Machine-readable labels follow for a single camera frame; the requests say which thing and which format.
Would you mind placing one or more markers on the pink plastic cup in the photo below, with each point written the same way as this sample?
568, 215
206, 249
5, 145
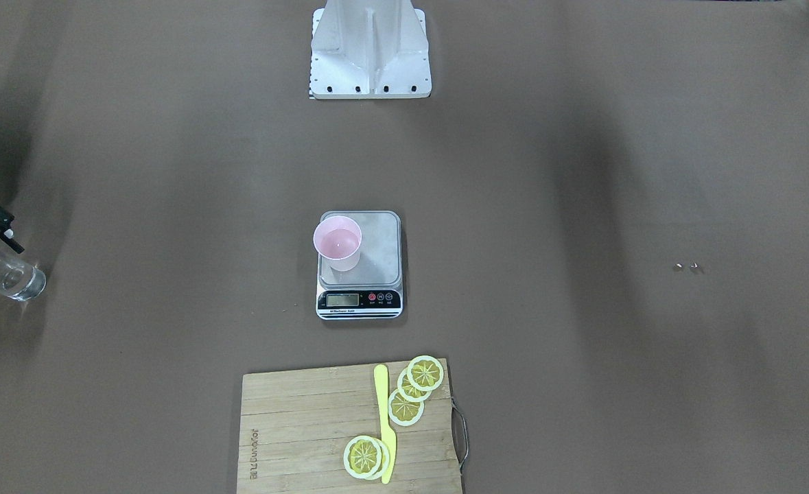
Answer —
338, 239

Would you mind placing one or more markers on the digital kitchen scale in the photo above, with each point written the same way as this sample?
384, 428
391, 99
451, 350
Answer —
367, 283

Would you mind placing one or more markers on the bamboo cutting board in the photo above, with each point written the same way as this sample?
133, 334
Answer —
295, 426

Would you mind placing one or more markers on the lemon slice under knife tip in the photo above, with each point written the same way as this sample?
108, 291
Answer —
361, 457

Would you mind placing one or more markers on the middle lemon slice of row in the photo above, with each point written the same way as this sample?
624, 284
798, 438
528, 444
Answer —
408, 391

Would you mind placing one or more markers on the yellow plastic knife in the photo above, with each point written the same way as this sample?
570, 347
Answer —
387, 433

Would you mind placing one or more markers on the water droplets on table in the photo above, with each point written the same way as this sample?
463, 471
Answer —
689, 266

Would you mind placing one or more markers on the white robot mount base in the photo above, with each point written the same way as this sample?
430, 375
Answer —
369, 50

